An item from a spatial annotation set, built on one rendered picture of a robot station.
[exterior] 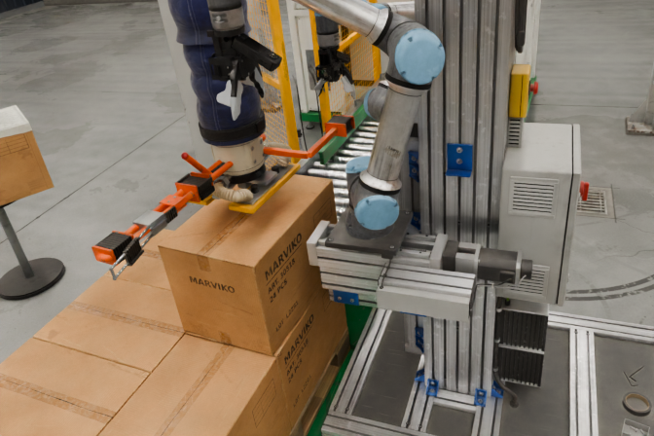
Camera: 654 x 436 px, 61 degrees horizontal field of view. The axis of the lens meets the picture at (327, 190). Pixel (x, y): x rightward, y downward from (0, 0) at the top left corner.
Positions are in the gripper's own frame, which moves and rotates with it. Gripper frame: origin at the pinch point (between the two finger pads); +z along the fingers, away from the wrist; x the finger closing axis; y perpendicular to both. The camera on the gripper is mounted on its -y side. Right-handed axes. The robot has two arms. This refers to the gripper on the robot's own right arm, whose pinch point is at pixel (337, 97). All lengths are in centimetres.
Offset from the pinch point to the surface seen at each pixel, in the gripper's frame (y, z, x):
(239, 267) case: 60, 36, -10
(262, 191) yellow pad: 35.9, 21.6, -14.2
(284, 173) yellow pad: 22.4, 21.6, -13.0
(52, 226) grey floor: -35, 129, -260
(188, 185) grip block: 59, 8, -25
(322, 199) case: 10.4, 38.0, -5.4
